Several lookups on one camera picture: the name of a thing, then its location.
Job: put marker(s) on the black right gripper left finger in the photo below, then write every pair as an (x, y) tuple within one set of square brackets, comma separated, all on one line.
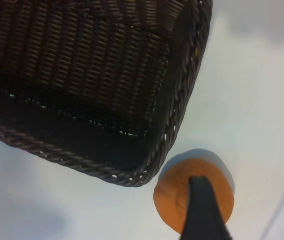
[(202, 215)]

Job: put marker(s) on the orange mandarin fruit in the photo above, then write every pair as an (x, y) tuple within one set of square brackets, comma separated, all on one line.
[(171, 197)]

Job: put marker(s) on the dark brown wicker basket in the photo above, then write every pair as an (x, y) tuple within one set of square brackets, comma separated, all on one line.
[(82, 62)]

